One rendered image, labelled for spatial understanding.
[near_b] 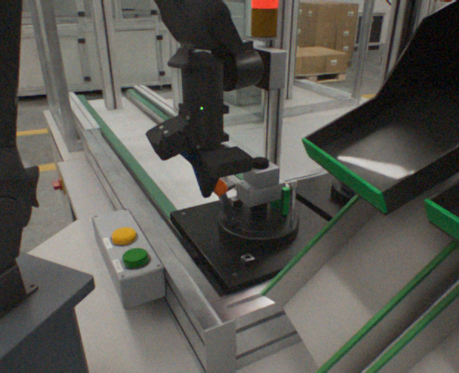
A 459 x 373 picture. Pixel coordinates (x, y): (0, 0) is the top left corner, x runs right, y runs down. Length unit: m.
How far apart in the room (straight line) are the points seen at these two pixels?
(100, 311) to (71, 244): 0.23
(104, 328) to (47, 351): 0.24
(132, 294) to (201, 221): 0.18
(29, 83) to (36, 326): 5.50
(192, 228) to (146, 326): 0.17
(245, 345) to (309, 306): 0.14
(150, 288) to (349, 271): 0.32
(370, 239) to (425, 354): 0.13
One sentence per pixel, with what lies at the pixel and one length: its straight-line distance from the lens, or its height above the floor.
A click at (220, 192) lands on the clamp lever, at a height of 1.06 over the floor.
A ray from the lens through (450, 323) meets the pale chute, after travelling 0.44.
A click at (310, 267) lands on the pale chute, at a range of 0.51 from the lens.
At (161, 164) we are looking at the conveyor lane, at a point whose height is 0.92.
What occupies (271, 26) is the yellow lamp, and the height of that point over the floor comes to 1.28.
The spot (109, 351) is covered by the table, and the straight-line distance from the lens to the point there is 0.68.
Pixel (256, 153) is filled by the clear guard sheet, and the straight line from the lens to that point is 0.97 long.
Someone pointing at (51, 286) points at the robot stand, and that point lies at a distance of 0.49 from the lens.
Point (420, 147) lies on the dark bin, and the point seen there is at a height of 1.22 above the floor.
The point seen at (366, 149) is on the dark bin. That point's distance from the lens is 0.42.
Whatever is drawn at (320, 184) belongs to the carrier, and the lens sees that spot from 0.88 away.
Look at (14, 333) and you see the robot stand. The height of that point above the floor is 1.06.
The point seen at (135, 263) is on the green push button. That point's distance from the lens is 0.65.
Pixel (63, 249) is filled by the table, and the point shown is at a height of 0.86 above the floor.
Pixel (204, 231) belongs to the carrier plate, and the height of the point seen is 0.97.
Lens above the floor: 1.35
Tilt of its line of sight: 27 degrees down
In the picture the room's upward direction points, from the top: straight up
